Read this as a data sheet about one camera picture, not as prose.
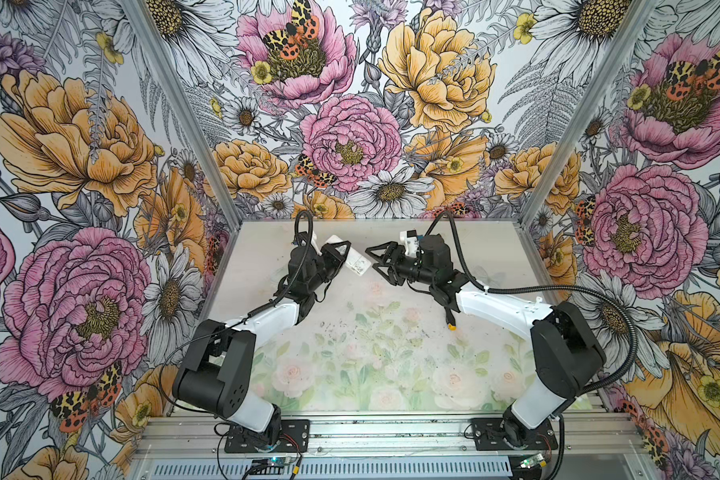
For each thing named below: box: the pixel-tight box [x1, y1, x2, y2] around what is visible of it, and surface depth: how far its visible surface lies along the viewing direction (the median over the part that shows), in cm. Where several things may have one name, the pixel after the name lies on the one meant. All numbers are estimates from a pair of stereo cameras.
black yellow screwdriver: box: [444, 306, 457, 331], surface depth 94 cm
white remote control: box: [324, 235, 372, 277], surface depth 85 cm
